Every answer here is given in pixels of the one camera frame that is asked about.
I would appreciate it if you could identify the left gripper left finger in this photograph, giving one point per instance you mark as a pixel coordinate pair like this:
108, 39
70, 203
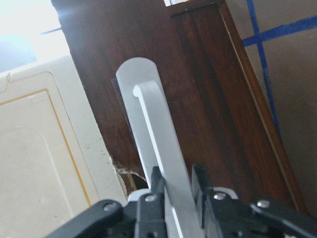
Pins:
150, 216

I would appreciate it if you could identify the dark wooden drawer cabinet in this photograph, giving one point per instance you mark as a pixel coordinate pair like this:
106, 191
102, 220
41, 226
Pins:
220, 115

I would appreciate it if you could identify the cream plastic storage box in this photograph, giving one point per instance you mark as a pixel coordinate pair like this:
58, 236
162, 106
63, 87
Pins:
53, 160

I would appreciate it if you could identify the white drawer handle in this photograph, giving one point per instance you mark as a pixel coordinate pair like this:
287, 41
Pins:
157, 143

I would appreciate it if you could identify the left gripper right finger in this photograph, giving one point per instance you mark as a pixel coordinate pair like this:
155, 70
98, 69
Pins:
216, 207

